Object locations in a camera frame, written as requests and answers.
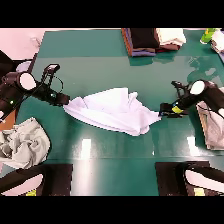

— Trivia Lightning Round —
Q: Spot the cream garment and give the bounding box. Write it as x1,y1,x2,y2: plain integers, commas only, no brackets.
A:
155,28,187,47

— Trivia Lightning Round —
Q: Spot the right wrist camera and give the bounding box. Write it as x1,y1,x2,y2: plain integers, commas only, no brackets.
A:
170,80,190,100

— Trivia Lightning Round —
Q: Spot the black garment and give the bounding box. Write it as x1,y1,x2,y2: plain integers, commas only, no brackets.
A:
128,28,161,52

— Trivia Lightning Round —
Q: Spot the green garment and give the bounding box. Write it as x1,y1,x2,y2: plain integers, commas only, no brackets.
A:
199,28,218,45

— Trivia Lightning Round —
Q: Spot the dark red garment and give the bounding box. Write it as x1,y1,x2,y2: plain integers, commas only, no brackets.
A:
155,43,181,53

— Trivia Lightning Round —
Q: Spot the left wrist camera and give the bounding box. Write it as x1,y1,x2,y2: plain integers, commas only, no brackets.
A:
41,63,62,86

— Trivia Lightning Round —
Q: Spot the grey garment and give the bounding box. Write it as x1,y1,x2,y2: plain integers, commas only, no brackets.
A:
0,116,52,170
195,87,224,151

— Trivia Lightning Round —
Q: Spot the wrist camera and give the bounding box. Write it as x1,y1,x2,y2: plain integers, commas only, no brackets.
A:
170,80,190,100
41,63,62,86

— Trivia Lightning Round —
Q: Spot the black cable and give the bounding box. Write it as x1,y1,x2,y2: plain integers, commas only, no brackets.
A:
49,76,65,95

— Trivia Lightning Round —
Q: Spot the purple garment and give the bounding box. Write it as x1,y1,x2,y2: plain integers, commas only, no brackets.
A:
131,49,157,58

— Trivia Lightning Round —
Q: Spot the white shirt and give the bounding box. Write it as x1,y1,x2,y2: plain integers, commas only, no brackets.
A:
62,87,163,137

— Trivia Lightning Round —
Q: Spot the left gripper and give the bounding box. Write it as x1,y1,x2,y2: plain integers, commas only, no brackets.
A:
49,91,71,107

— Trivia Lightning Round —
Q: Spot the white garment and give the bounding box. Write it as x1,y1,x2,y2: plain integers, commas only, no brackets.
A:
210,29,224,55

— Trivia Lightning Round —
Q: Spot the orange garment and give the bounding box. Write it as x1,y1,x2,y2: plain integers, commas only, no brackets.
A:
120,28,135,57

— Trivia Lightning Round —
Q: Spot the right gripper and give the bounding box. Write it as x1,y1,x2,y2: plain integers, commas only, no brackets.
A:
158,102,188,119

